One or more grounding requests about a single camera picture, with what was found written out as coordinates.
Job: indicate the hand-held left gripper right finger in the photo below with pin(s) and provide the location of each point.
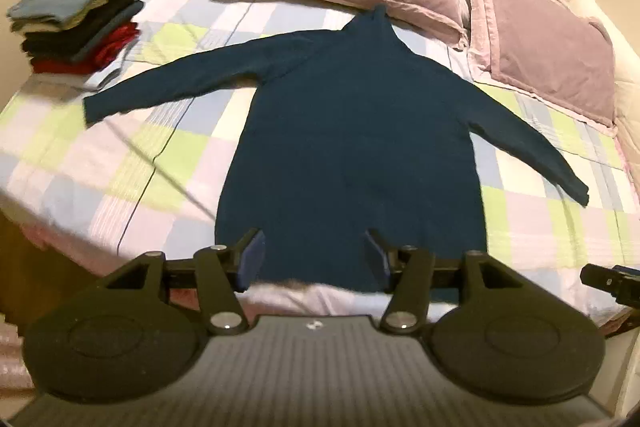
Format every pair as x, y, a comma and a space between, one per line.
378, 261

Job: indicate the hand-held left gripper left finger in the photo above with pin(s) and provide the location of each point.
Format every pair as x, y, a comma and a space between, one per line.
251, 259

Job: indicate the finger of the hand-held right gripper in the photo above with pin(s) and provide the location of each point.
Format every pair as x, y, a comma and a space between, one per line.
607, 282

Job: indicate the dark teal turtleneck sweater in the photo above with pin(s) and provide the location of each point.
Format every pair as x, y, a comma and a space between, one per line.
350, 132

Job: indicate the pastel checkered bed sheet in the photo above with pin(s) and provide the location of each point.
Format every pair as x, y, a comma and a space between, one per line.
100, 167

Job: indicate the white padded headboard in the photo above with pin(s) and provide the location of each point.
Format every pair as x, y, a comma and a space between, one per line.
625, 57

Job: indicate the purple pillow with striped border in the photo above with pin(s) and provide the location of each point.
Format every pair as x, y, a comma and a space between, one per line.
545, 42

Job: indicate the red folded garment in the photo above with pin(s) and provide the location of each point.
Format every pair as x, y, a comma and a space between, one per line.
107, 52

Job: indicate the black folded garment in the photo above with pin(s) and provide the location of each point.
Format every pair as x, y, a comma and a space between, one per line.
95, 27

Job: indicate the beige folded garment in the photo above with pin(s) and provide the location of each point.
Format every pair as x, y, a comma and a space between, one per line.
35, 27

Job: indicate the wooden bed frame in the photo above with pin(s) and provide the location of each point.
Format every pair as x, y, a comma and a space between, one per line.
35, 267

